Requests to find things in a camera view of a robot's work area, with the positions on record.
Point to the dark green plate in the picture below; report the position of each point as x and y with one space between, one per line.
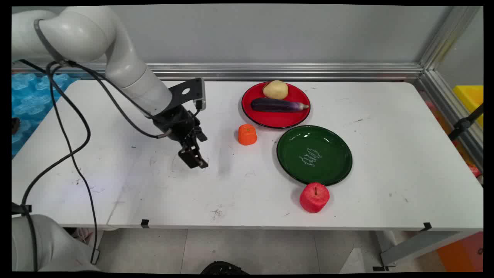
314 156

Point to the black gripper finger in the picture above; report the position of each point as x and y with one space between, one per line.
191 159
200 156

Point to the small red object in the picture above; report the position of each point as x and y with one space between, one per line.
474 170

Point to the red plate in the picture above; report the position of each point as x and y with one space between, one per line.
278 119

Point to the black tape marker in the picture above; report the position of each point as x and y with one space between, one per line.
427 226
144 223

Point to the orange box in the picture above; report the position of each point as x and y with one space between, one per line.
463 253

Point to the aluminium side rail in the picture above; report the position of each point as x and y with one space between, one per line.
451 112

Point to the red toy apple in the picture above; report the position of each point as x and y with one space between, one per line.
314 197

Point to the black round floor object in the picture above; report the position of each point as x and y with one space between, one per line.
224 268

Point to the yellow toy potato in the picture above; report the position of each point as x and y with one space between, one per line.
275 89

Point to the long aluminium frame rail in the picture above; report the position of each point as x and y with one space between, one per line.
270 71

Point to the grey table leg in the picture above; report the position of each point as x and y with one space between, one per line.
417 247

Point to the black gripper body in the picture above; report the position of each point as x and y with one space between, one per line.
181 125

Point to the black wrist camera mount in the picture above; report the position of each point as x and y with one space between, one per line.
185 92

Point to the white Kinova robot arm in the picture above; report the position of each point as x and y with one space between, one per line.
85 34

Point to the orange toy fruit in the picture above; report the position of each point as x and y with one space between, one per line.
247 135

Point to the black stand clamp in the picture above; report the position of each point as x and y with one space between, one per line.
463 124

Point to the purple toy eggplant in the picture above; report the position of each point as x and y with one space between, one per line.
276 105

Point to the aluminium corner post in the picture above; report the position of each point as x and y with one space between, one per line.
449 36

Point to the yellow plastic bin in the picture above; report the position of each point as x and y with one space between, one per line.
471 98

